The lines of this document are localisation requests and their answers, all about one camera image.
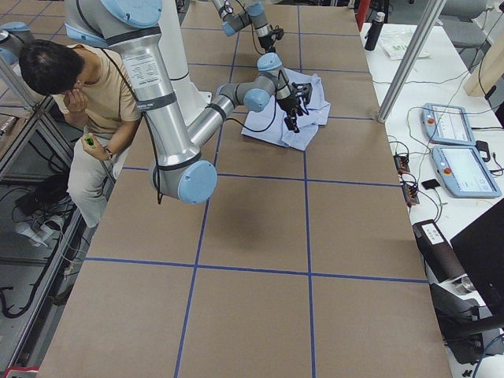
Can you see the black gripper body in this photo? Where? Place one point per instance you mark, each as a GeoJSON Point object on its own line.
{"type": "Point", "coordinates": [287, 103]}
{"type": "Point", "coordinates": [268, 41]}

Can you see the black monitor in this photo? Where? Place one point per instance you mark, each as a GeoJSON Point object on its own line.
{"type": "Point", "coordinates": [479, 249]}

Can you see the brown cardboard tube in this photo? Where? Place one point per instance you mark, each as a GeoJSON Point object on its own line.
{"type": "Point", "coordinates": [436, 250]}

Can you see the blue teach pendant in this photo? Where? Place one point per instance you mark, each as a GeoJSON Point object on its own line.
{"type": "Point", "coordinates": [449, 125]}
{"type": "Point", "coordinates": [463, 172]}

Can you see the lower blue teach pendant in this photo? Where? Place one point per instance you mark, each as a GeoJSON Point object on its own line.
{"type": "Point", "coordinates": [463, 172]}

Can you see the upper blue teach pendant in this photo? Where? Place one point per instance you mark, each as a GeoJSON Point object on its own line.
{"type": "Point", "coordinates": [449, 125]}

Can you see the green handheld device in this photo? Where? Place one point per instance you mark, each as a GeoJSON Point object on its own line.
{"type": "Point", "coordinates": [89, 143]}

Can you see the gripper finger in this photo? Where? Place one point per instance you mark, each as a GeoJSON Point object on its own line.
{"type": "Point", "coordinates": [291, 123]}

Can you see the black water bottle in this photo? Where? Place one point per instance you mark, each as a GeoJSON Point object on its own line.
{"type": "Point", "coordinates": [374, 31]}

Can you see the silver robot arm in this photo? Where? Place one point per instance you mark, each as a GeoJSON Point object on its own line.
{"type": "Point", "coordinates": [181, 119]}
{"type": "Point", "coordinates": [252, 14]}

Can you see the aluminium frame post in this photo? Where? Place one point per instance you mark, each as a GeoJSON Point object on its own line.
{"type": "Point", "coordinates": [419, 38]}

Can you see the person in beige shirt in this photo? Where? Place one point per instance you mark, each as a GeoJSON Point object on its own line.
{"type": "Point", "coordinates": [90, 87]}

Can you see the white paper green print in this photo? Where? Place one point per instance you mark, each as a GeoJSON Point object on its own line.
{"type": "Point", "coordinates": [395, 43]}

